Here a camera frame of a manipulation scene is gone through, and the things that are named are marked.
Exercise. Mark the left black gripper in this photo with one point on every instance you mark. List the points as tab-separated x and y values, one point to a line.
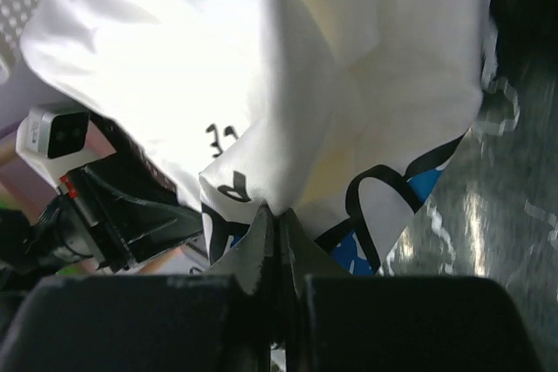
118	210

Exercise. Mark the black marble pattern mat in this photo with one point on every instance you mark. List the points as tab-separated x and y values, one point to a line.
493	213

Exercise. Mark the white t shirt blue print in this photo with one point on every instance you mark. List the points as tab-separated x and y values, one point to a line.
346	111

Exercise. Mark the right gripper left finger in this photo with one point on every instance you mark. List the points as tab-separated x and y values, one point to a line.
203	322

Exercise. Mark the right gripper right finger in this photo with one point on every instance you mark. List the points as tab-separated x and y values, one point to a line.
343	322

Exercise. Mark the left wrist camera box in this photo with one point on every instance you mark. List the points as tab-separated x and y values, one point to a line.
58	137

